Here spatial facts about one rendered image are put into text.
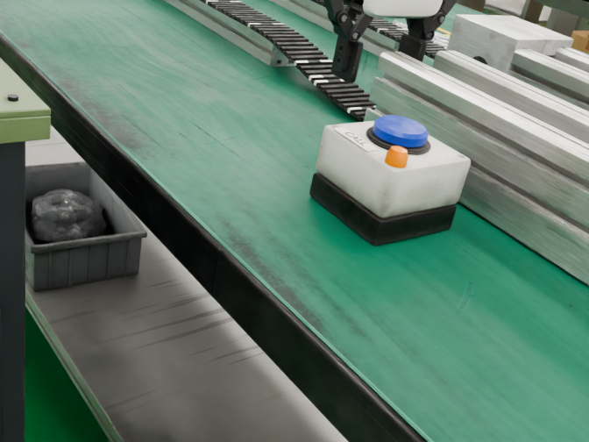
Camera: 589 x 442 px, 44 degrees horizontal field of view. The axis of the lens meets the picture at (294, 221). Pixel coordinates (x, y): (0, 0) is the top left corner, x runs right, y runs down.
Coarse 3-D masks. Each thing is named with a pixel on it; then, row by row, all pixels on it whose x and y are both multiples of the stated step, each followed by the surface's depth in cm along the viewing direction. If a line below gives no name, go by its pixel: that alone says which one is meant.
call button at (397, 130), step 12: (384, 120) 52; (396, 120) 53; (408, 120) 53; (384, 132) 51; (396, 132) 51; (408, 132) 51; (420, 132) 51; (396, 144) 51; (408, 144) 51; (420, 144) 51
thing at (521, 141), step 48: (384, 96) 65; (432, 96) 60; (480, 96) 58; (528, 96) 61; (480, 144) 57; (528, 144) 53; (576, 144) 52; (480, 192) 58; (528, 192) 54; (576, 192) 51; (528, 240) 55; (576, 240) 51
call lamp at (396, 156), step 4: (392, 148) 48; (396, 148) 48; (400, 148) 48; (404, 148) 49; (388, 152) 49; (392, 152) 48; (396, 152) 48; (400, 152) 48; (404, 152) 48; (388, 156) 48; (392, 156) 48; (396, 156) 48; (400, 156) 48; (404, 156) 48; (388, 160) 48; (392, 160) 48; (396, 160) 48; (400, 160) 48; (404, 160) 48; (388, 164) 49; (392, 164) 48; (396, 164) 48; (400, 164) 48; (404, 164) 49
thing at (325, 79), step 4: (308, 76) 77; (312, 76) 77; (316, 76) 77; (320, 76) 77; (324, 76) 78; (328, 76) 78; (332, 76) 78; (336, 76) 78; (312, 80) 77; (316, 80) 77; (320, 80) 77; (324, 80) 77; (328, 80) 77; (332, 80) 77; (336, 80) 78; (340, 80) 78; (316, 84) 76; (320, 84) 76; (324, 84) 77; (328, 84) 77
